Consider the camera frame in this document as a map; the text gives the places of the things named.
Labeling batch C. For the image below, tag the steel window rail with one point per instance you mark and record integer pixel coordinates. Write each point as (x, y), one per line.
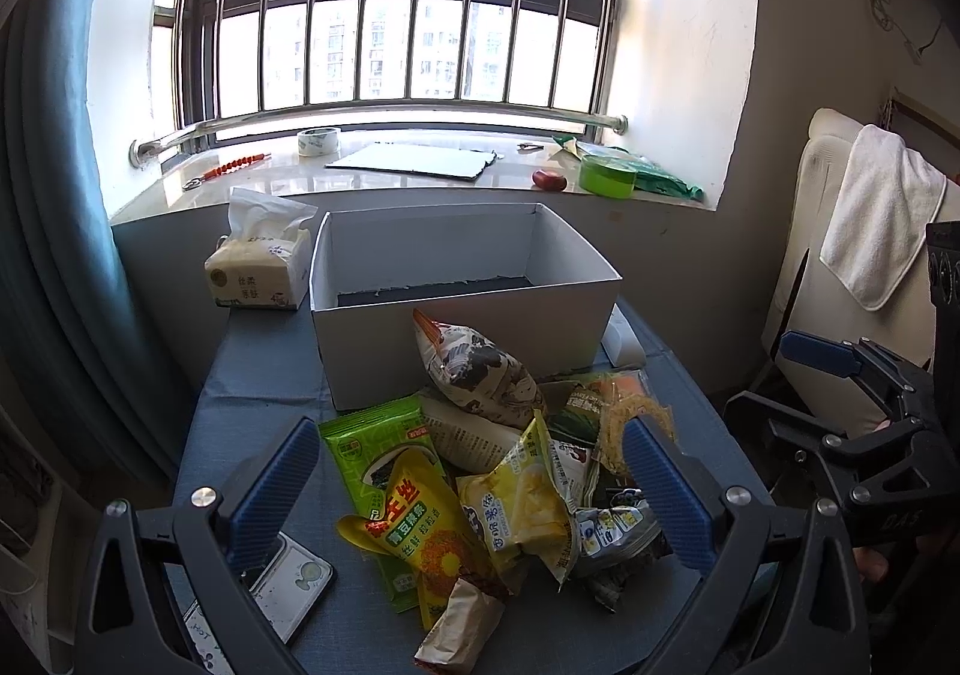
(378, 112)

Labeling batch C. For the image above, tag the white remote device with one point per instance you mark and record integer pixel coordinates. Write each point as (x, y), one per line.
(620, 343)

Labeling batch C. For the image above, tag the teal curtain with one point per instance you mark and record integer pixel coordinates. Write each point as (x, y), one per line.
(78, 341)

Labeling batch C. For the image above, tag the black white snack bag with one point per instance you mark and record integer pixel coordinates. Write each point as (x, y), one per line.
(475, 374)

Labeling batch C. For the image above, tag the brown paper snack bag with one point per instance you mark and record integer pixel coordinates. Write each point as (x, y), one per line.
(455, 642)

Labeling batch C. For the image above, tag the green plastic bag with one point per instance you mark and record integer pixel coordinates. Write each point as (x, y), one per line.
(650, 178)

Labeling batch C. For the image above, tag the green tape roll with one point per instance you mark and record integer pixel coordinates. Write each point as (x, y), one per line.
(605, 177)

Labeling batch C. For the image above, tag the tissue pack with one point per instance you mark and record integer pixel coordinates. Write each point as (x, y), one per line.
(264, 260)

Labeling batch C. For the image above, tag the red small object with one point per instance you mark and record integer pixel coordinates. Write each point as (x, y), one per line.
(549, 181)

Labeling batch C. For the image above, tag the white printed tall snack bag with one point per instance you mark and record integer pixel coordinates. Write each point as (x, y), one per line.
(468, 441)

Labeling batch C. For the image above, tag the yellow red snack bag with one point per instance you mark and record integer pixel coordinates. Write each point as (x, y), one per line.
(430, 534)

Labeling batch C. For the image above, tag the white cardboard box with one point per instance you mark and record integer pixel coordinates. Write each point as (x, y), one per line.
(516, 272)

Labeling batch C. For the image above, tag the green seaweed snack bag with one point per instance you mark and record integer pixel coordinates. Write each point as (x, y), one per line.
(364, 446)

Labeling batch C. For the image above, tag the white towel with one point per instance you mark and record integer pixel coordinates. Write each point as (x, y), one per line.
(888, 195)

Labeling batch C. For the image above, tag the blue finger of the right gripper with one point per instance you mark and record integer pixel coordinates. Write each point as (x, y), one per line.
(818, 353)

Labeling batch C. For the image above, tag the black silver snack bag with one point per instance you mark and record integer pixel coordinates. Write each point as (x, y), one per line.
(616, 544)

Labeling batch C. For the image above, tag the clear noodle snack pack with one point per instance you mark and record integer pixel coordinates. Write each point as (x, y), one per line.
(612, 428)

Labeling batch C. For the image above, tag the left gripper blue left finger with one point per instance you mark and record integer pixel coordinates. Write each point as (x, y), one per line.
(260, 494)

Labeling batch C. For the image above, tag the clear tape roll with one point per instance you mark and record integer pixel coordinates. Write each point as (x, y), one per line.
(318, 142)

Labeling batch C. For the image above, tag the pale yellow chip bag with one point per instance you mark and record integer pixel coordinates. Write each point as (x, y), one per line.
(519, 510)

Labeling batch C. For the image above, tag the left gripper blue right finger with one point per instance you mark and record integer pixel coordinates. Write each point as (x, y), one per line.
(687, 520)

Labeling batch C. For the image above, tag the smartphone with white case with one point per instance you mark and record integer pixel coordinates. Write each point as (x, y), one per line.
(285, 589)

